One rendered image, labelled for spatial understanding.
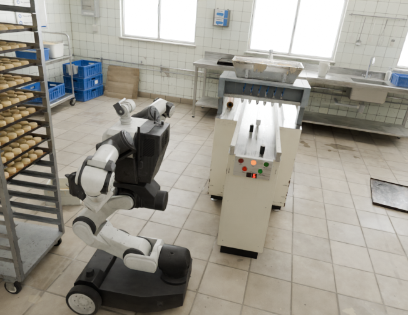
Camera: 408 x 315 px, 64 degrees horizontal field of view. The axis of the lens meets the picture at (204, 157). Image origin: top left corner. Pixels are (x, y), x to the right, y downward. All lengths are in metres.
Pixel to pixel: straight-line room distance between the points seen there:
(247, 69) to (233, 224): 1.22
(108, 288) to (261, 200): 1.10
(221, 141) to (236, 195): 0.73
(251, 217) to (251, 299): 0.52
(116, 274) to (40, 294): 0.49
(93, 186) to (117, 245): 0.85
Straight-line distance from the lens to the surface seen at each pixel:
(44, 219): 2.61
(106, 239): 2.10
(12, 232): 2.12
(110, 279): 2.16
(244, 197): 2.27
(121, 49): 6.53
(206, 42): 5.94
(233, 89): 2.80
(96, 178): 1.28
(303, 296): 2.45
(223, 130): 2.82
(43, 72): 2.13
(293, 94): 2.80
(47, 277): 2.50
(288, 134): 2.81
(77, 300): 2.18
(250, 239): 2.46
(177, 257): 2.02
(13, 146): 2.15
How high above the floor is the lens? 1.69
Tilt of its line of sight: 25 degrees down
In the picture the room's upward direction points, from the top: 5 degrees clockwise
